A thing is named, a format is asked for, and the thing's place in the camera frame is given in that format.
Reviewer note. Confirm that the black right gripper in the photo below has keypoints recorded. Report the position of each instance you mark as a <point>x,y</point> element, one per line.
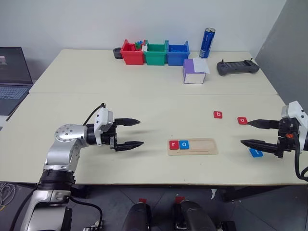
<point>286,142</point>

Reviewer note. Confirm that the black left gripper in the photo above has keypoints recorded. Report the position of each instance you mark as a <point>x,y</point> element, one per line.
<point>111,132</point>

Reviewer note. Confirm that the blue letter block t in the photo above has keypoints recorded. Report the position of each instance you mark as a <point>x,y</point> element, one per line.
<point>255,154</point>

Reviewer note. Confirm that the red letter block o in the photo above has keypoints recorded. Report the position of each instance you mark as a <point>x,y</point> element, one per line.
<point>241,120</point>

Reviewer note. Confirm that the red letter block b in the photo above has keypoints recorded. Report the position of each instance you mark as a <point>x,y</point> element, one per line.
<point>218,114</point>

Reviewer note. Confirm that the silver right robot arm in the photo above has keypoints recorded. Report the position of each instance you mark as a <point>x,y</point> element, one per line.
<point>306,142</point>

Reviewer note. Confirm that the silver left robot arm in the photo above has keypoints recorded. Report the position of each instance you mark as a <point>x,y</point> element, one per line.
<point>63,146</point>

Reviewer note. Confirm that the red letter block r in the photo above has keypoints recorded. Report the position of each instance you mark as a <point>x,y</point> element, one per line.
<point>173,145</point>

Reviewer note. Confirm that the blue letter block o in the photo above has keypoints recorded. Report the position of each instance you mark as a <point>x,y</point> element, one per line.
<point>184,144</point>

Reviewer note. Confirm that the wooden letter tray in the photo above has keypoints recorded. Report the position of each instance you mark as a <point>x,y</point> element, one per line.
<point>202,148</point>

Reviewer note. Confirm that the red tag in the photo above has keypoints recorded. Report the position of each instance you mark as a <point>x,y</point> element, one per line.
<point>142,200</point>
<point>179,199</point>

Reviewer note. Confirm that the grey handheld controller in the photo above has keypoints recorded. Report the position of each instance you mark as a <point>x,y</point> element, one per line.
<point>237,66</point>

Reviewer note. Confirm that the red plastic bin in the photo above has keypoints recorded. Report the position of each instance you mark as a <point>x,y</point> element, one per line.
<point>132,57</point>

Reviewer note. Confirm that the white paper scrap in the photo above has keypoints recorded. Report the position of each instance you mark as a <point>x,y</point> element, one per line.
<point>213,193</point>

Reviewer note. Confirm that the green plastic bin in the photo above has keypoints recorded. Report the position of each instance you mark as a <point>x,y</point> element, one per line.
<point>155,57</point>

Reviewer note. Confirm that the black round holder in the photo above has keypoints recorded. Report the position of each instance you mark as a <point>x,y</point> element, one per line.
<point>117,53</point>

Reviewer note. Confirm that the dark rounded shape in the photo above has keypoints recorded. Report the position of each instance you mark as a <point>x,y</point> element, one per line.
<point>137,216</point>
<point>192,216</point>

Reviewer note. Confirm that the purple and white box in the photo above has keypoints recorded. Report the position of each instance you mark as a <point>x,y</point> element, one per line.
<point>190,74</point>

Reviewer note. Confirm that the white toy piece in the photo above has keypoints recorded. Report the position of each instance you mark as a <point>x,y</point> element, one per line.
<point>144,47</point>

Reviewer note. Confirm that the green toy brick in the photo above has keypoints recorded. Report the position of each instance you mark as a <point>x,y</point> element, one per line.
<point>137,46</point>

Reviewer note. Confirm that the blue plastic bin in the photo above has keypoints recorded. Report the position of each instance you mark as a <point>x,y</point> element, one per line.
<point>177,57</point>

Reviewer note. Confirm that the blue toy brick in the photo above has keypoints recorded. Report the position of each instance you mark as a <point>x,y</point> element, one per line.
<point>140,42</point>

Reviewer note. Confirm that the white paper slip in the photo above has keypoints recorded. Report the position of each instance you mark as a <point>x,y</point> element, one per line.
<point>201,65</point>

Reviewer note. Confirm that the blue drink can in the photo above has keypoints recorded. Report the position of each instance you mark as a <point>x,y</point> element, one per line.
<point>206,43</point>

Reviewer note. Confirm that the dark grey laptop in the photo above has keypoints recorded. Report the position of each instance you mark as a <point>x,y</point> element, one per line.
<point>12,72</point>

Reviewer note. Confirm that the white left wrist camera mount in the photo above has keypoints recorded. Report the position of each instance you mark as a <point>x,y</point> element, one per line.
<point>102,116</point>

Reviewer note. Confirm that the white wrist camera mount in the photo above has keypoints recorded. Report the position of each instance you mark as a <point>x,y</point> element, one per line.
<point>295,109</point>
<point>102,116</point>

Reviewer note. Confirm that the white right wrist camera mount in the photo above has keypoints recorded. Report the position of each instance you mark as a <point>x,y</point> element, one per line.
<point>295,109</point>

